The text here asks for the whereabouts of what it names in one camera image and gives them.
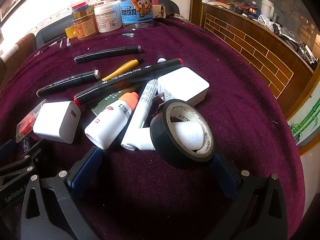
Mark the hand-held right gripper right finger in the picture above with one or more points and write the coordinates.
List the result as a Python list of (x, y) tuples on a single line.
[(225, 177)]

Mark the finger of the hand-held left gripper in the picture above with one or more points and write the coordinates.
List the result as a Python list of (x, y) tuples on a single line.
[(32, 152), (6, 148)]

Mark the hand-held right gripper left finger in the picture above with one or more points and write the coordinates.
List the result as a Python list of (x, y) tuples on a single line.
[(85, 167)]

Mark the clear package with red pieces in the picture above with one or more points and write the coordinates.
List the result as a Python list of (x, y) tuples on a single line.
[(26, 125)]

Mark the white charger with red port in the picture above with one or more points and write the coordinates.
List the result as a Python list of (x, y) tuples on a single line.
[(55, 122)]

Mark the white plastic bottle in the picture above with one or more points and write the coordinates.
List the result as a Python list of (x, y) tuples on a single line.
[(187, 135)]

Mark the black electrical tape roll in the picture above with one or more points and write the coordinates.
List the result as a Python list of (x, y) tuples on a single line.
[(162, 140)]

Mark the black marker with grey cap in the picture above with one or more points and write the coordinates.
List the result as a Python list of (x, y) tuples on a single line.
[(65, 83)]

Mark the small clear plastic case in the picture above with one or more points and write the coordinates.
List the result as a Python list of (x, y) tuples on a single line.
[(128, 35)]

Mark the white glue bottle orange cap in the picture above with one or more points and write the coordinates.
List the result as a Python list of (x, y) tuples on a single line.
[(107, 127)]

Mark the green packet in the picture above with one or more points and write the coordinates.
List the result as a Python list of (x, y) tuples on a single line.
[(105, 103)]

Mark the maroon tablecloth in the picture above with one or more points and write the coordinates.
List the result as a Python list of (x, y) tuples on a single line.
[(150, 192)]

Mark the white marker pen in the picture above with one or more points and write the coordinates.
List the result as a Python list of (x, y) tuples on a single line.
[(143, 105)]

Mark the bamboo print panel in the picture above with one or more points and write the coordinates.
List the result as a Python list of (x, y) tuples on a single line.
[(305, 122)]

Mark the black marker with red ends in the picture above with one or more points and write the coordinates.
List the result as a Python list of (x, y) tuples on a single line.
[(130, 80)]

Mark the brown chair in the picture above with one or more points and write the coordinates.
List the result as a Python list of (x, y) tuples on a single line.
[(22, 45)]

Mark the large white charger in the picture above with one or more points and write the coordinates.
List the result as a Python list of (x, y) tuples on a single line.
[(180, 82)]

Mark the thin black pen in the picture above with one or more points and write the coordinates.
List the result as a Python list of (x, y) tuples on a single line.
[(47, 46)]

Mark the yellow and black pen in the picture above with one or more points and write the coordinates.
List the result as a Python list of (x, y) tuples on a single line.
[(125, 68)]

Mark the silver pen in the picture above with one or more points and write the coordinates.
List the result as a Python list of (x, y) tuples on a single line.
[(61, 42)]

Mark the plain black marker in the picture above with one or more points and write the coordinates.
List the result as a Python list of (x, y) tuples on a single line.
[(107, 53)]

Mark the wooden cabinet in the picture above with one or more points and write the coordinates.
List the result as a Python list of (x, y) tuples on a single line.
[(250, 47)]

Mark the orange jar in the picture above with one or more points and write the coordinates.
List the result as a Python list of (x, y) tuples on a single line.
[(86, 28)]

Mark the white jar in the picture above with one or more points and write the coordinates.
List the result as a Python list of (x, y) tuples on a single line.
[(107, 17)]

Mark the pile of assorted tools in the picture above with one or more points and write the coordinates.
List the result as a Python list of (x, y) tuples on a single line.
[(275, 27)]

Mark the clear jar with blue label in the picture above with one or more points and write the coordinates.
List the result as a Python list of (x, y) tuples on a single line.
[(136, 7)]

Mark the white and green cup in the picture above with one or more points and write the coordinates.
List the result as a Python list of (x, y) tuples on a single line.
[(267, 5)]

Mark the black bag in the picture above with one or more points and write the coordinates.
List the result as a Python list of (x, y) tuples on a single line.
[(171, 5)]

